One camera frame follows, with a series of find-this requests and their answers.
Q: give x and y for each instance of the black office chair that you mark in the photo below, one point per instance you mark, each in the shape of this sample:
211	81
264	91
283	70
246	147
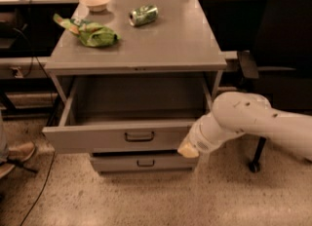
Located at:
284	38

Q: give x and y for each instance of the wall power outlet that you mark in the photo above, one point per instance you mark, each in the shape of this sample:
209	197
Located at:
16	72

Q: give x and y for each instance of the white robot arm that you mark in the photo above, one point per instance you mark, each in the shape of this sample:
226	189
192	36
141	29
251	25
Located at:
234	114

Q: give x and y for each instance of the grey drawer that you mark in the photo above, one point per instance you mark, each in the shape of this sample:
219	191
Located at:
143	163
100	109

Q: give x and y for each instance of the green chip bag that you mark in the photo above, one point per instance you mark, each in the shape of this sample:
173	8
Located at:
90	33

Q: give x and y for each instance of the tan shoe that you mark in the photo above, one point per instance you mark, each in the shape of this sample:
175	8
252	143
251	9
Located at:
19	153

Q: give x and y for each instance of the grey top drawer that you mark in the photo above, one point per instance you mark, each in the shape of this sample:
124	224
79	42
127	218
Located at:
100	109

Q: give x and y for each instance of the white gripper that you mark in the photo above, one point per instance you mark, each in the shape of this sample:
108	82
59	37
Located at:
199	139

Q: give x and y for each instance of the grey drawer cabinet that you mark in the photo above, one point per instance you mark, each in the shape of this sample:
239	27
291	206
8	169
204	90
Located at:
180	40

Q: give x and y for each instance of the beige bowl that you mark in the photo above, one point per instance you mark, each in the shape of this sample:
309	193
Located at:
95	5

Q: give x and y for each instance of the green soda can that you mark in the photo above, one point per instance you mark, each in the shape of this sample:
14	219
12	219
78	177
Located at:
143	15

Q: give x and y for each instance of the black top drawer handle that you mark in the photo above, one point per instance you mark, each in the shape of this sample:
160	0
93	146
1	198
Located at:
139	136

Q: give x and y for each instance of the grey bottom drawer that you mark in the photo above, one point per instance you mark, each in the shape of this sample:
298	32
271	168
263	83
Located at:
143	163

